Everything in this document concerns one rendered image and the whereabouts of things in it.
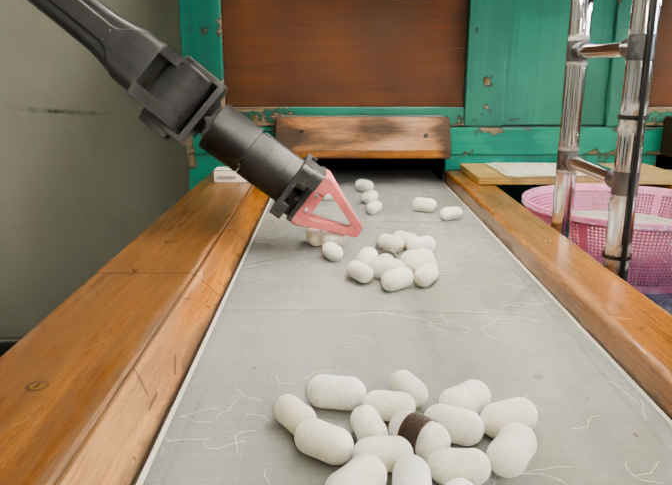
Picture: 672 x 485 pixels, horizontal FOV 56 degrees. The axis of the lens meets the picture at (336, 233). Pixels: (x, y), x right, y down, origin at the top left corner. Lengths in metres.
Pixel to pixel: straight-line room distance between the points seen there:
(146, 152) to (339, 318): 1.49
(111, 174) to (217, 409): 1.63
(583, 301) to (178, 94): 0.44
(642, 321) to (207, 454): 0.32
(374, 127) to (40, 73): 1.18
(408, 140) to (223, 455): 0.80
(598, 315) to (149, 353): 0.33
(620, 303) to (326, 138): 0.66
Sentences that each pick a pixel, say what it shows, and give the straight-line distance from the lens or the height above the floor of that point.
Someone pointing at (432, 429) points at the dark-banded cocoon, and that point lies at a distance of 0.35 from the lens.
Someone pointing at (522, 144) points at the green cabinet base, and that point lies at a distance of 1.19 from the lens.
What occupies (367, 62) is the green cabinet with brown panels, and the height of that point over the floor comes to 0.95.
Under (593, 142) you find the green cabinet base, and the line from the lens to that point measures 1.23.
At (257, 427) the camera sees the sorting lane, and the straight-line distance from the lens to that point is 0.39.
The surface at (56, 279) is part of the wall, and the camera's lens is 2.13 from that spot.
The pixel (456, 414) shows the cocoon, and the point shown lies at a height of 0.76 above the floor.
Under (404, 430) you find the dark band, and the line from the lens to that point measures 0.36.
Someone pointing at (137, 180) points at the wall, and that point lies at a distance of 1.99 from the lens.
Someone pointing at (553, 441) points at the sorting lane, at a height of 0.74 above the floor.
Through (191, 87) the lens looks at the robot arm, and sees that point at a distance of 0.70.
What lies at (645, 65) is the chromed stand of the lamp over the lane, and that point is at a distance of 0.62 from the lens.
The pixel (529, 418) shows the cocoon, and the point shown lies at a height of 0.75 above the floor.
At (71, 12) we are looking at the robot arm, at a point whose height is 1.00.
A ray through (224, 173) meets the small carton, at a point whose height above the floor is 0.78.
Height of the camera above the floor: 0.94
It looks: 15 degrees down
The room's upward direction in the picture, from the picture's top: straight up
